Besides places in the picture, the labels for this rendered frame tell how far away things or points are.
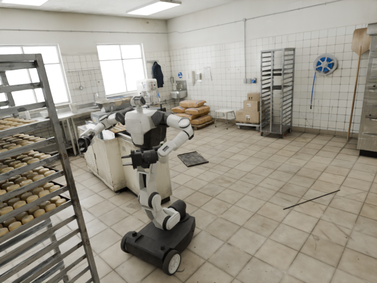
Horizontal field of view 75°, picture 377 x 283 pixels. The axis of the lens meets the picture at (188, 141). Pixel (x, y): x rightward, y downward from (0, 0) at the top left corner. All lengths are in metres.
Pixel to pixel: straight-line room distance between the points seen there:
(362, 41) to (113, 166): 4.75
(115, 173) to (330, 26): 4.73
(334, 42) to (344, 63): 0.44
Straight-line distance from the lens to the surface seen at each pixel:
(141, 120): 1.91
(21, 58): 1.31
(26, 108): 1.34
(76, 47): 6.60
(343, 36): 5.75
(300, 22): 5.99
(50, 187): 1.52
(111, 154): 3.48
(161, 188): 3.17
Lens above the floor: 1.72
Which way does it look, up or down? 18 degrees down
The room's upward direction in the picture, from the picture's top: 5 degrees counter-clockwise
